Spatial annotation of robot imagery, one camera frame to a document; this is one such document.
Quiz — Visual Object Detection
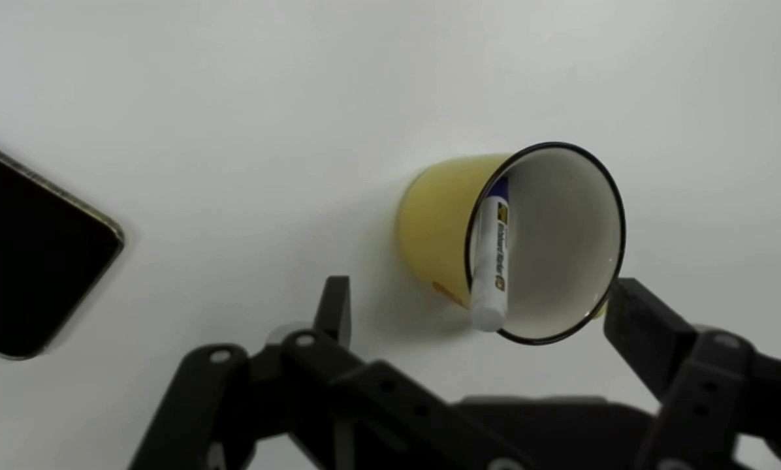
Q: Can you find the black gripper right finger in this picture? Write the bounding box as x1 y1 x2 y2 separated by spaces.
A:
604 276 781 470

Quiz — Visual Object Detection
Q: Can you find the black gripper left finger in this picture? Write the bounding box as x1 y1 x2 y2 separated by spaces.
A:
126 275 530 470

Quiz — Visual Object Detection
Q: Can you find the white marker with blue cap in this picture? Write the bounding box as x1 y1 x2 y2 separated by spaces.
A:
469 172 521 335

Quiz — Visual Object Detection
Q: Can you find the yellow enamel cup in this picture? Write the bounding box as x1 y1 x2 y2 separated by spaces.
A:
394 142 629 348

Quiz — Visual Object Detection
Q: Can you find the black smartphone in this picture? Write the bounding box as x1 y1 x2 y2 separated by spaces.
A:
0 134 128 363

